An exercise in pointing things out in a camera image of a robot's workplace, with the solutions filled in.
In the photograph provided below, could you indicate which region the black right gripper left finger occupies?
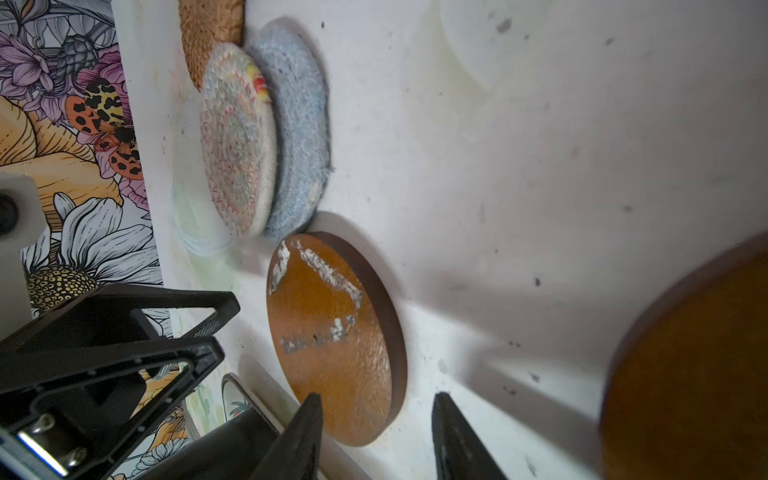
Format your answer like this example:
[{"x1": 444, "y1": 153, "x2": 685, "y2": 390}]
[{"x1": 250, "y1": 393, "x2": 323, "y2": 480}]

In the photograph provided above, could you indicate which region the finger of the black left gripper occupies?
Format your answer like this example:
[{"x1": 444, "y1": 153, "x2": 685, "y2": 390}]
[{"x1": 1, "y1": 337, "x2": 224, "y2": 479}]

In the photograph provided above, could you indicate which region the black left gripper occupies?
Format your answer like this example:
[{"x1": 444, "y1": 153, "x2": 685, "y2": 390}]
[{"x1": 1, "y1": 173, "x2": 240, "y2": 372}]

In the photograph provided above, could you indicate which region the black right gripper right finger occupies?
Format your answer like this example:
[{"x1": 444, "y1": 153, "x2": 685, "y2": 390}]
[{"x1": 431, "y1": 392, "x2": 506, "y2": 480}]

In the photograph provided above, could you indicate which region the scratched dark brown wooden coaster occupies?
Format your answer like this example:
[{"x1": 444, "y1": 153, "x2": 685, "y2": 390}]
[{"x1": 266, "y1": 232, "x2": 408, "y2": 447}]

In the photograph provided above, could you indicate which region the plain brown wooden coaster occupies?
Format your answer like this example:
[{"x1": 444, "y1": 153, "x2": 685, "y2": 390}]
[{"x1": 599, "y1": 234, "x2": 767, "y2": 479}]

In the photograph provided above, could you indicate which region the round woven rattan coaster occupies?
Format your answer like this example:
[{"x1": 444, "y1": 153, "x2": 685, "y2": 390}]
[{"x1": 178, "y1": 0, "x2": 245, "y2": 90}]

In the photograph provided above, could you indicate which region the grey-blue braided rope coaster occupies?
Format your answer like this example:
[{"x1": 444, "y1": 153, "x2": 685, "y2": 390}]
[{"x1": 245, "y1": 21, "x2": 331, "y2": 241}]

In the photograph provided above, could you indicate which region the black mug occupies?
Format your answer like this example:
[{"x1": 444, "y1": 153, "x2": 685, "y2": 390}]
[{"x1": 138, "y1": 409, "x2": 279, "y2": 480}]

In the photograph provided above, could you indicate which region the white strawberry print tray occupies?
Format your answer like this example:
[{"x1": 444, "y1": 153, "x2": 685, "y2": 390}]
[{"x1": 175, "y1": 374, "x2": 330, "y2": 479}]

